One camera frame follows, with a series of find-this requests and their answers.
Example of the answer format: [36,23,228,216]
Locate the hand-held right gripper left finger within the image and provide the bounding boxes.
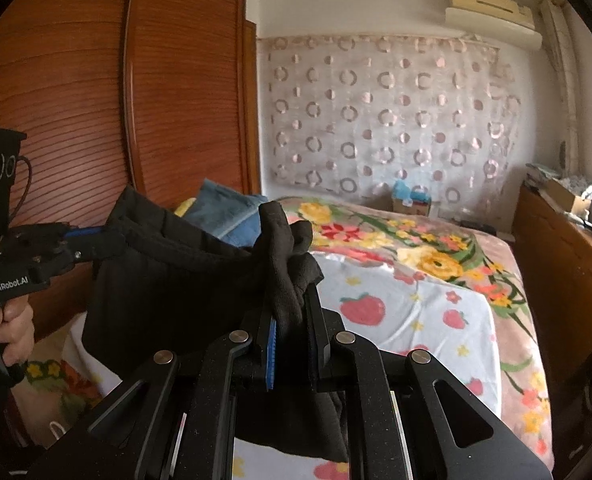
[28,309,278,480]

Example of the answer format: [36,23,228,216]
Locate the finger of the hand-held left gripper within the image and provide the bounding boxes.
[70,236,128,264]
[58,222,114,242]

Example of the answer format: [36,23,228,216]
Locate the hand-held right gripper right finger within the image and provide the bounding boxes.
[303,286,553,480]

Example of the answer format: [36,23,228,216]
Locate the black pants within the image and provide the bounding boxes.
[82,185,351,464]

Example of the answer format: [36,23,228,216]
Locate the person's left hand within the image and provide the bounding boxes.
[0,301,37,368]

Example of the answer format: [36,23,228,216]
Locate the white strawberry print towel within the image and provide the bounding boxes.
[65,252,503,480]

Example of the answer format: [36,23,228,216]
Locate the folded blue jeans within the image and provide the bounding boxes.
[182,179,269,248]

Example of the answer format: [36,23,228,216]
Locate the wooden wardrobe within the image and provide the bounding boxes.
[0,0,262,346]

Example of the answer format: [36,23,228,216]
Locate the pink floral blanket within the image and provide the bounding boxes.
[11,195,558,468]

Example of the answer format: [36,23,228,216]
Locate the small box with blue items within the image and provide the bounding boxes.
[390,181,433,217]

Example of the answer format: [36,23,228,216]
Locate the sheer circle pattern curtain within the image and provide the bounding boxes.
[256,35,524,208]

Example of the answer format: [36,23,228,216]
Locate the wooden side cabinet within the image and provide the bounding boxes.
[512,184,592,461]

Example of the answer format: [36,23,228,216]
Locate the open cardboard box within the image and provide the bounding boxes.
[545,176,592,214]

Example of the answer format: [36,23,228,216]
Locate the white lace window curtain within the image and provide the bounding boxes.
[540,0,584,173]

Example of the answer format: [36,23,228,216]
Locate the wall air conditioner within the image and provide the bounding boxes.
[443,0,544,51]

